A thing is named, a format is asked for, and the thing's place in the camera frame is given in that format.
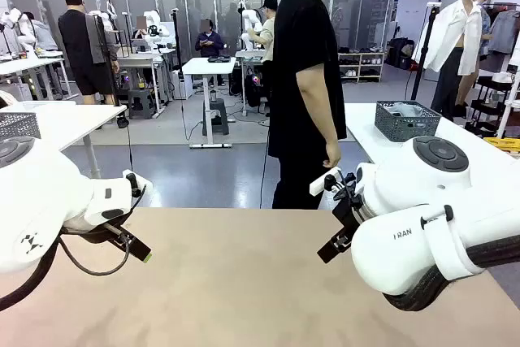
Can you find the grey plastic stool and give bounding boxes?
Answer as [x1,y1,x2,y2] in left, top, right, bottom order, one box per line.
[201,98,231,137]
[128,89,158,120]

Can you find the grey cloth in basket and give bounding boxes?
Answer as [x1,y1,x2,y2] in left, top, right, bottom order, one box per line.
[383,102,427,117]

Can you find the mannequin with beige hat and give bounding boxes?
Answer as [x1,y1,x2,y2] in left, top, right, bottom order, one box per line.
[475,0,496,59]

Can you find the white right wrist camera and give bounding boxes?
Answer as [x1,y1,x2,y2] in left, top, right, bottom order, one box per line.
[309,167,343,197]

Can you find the white drawer cabinet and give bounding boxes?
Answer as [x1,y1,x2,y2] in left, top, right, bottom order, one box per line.
[172,70,194,100]

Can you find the light grey mesh basket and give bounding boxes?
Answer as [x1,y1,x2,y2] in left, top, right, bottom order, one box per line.
[0,111,41,141]

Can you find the white table with grey leg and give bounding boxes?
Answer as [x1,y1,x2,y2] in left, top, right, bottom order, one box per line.
[0,101,128,180]

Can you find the man in black shorts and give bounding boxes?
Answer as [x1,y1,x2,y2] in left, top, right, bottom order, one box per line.
[58,0,121,106]

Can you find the person's right forearm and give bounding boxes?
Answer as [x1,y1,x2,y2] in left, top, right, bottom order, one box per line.
[300,90,340,151]

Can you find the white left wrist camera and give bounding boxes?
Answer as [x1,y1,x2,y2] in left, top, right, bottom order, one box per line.
[121,168,154,202]

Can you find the seated person behind robot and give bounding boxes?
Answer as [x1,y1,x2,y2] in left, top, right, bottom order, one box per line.
[132,15,150,41]

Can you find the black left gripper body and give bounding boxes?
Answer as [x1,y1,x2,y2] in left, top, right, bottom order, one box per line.
[60,220,132,245]

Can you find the black tripod stand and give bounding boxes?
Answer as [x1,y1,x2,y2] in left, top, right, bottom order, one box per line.
[93,13,131,129]

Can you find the black left arm cable sleeve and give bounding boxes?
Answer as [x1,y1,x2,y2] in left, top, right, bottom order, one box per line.
[0,239,62,311]

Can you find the person's right hand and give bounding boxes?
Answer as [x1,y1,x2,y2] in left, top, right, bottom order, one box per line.
[322,143,344,170]

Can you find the black right arm cable sleeve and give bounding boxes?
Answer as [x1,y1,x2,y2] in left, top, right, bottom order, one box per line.
[383,243,520,312]

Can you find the grey background desk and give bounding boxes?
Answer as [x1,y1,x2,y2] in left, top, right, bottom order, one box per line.
[117,48,178,115]

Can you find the person in black cap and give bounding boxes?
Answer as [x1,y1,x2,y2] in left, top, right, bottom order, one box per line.
[252,0,280,66]

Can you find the black bags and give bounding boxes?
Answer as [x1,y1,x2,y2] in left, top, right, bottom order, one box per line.
[388,37,416,70]

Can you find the large white table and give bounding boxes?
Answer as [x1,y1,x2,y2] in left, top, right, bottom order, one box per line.
[344,102,520,171]

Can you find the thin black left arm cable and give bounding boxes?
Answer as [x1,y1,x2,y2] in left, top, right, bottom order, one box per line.
[58,235,133,276]

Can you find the white shoe rack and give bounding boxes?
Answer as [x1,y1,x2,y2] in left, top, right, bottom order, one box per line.
[337,50,386,83]

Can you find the dark grey mesh basket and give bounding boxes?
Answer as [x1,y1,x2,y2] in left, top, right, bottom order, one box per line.
[374,99,443,144]

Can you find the person in black t-shirt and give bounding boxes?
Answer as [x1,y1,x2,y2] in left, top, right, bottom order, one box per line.
[267,0,353,210]

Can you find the black left camera bracket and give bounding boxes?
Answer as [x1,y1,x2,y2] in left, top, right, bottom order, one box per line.
[125,172,143,199]

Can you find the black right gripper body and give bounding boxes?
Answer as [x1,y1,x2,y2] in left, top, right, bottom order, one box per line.
[331,191,365,242]

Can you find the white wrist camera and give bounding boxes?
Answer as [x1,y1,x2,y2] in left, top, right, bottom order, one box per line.
[121,168,154,202]
[309,167,343,197]

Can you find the black pole stand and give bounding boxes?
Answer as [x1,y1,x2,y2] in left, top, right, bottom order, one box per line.
[170,8,184,100]

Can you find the seated person in navy top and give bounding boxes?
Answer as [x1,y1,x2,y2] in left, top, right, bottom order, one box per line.
[194,19,226,59]

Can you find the seated person in grey jacket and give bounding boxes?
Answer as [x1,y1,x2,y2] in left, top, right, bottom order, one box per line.
[22,11,60,52]

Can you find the clothes rack with garments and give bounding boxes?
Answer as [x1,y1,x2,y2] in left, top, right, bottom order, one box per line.
[487,2,520,55]

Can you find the long white background table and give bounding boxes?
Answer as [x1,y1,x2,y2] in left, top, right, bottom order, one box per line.
[0,50,68,100]

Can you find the black stand with white top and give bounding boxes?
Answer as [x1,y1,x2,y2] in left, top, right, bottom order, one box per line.
[409,2,443,101]

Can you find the yellow plastic crate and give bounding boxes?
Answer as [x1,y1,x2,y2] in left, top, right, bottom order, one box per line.
[483,137,520,160]

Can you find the black computer tower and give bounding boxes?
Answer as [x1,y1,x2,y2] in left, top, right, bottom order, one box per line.
[245,67,269,108]

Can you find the black arm cable sleeve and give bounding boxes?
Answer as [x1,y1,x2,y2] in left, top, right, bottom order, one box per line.
[0,239,62,311]
[383,243,520,312]

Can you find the black shelf cart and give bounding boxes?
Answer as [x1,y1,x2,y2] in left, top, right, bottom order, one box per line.
[470,74,520,137]

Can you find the mannequin in white shirt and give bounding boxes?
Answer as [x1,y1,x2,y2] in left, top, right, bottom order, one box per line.
[411,0,485,120]

